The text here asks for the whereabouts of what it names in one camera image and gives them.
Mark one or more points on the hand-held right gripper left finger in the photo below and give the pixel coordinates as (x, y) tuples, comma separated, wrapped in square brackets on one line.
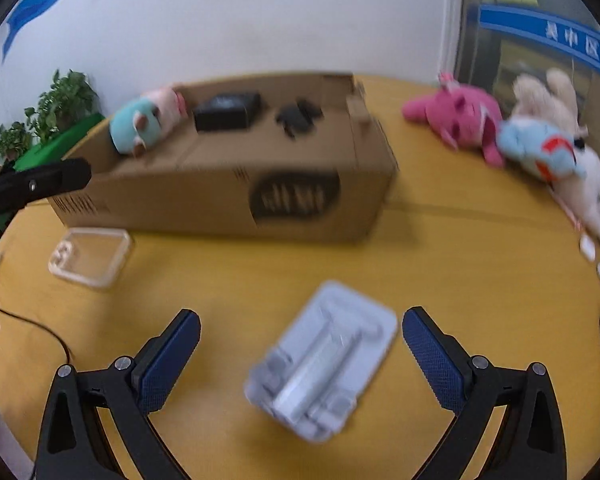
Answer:
[(167, 360)]

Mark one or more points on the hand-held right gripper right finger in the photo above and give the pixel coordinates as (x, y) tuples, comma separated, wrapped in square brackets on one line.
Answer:
[(435, 357)]

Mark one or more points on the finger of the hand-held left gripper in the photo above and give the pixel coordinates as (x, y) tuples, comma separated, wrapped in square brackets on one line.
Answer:
[(40, 182)]

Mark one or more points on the brown cardboard box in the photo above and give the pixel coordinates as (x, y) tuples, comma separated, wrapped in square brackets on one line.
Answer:
[(180, 195)]

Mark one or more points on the green stand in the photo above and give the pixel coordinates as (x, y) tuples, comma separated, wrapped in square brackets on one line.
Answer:
[(65, 142)]

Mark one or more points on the green potted plant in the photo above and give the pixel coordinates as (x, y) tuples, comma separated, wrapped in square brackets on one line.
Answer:
[(62, 97), (11, 141)]

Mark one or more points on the clear plastic container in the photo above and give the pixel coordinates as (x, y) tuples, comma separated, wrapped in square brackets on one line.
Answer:
[(92, 260)]

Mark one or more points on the blue and pink plush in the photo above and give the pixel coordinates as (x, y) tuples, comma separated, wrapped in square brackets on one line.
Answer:
[(135, 125)]

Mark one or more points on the white earbud case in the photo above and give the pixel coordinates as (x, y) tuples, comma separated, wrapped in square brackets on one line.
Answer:
[(587, 249)]

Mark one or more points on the pink pen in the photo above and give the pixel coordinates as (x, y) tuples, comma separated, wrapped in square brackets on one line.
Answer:
[(576, 221)]

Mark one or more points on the black box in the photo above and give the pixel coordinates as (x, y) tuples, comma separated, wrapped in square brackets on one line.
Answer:
[(227, 110)]

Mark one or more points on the white plush dog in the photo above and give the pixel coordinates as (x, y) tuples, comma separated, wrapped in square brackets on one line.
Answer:
[(587, 190)]

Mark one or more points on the blue plush with red band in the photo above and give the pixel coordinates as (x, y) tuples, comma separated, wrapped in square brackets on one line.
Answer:
[(525, 142)]

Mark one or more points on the pink plush bear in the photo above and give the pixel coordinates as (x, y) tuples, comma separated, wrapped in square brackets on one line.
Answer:
[(460, 105)]

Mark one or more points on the black clip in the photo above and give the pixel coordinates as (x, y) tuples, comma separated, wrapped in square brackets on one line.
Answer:
[(295, 117)]

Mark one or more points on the cream plush rabbit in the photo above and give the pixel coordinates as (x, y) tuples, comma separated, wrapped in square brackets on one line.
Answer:
[(545, 95)]

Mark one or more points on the blue door sign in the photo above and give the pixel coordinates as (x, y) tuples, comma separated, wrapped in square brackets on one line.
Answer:
[(530, 25)]

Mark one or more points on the blue wall decal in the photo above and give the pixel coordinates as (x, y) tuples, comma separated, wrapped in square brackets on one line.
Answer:
[(35, 5)]

